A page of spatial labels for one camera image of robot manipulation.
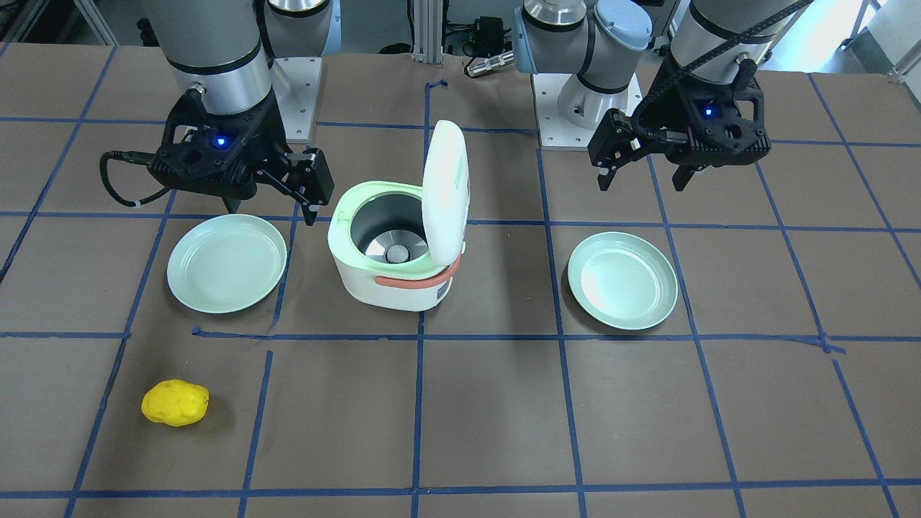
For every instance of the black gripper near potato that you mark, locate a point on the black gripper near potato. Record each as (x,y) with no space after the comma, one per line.
(269,127)

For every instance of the white rice cooker orange handle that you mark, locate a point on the white rice cooker orange handle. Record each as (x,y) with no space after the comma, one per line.
(398,246)

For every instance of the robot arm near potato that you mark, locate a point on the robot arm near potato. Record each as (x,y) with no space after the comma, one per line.
(227,49)

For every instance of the green plate near potato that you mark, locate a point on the green plate near potato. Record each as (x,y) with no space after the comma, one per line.
(226,264)

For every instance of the green plate far side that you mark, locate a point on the green plate far side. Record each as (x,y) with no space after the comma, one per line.
(622,280)

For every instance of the yellow toy potato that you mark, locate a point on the yellow toy potato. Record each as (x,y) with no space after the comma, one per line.
(175,403)

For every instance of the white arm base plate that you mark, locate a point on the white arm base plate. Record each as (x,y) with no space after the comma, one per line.
(296,82)

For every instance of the aluminium frame post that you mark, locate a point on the aluminium frame post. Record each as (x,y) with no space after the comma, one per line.
(427,26)

